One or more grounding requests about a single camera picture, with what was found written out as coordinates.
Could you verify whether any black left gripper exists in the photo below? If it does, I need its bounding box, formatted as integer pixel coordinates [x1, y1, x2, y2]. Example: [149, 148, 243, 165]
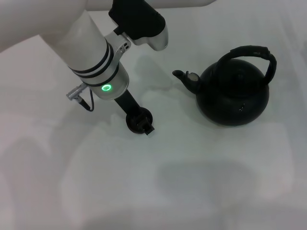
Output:
[114, 90, 155, 136]

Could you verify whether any small black teacup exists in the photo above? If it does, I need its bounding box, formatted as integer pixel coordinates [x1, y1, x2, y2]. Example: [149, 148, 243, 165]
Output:
[125, 107, 154, 134]

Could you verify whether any black round teapot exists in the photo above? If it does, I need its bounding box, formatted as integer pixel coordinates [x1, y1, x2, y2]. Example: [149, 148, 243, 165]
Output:
[172, 45, 277, 127]

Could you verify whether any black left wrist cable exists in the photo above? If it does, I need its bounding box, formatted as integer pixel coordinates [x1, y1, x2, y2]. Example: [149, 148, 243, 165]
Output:
[80, 89, 95, 112]

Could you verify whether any silver left wrist cable connector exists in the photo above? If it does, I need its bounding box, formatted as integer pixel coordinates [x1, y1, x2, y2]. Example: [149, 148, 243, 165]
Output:
[66, 82, 87, 100]

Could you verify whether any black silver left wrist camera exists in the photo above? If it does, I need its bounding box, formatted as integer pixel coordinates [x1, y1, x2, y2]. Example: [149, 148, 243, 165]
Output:
[104, 0, 169, 60]

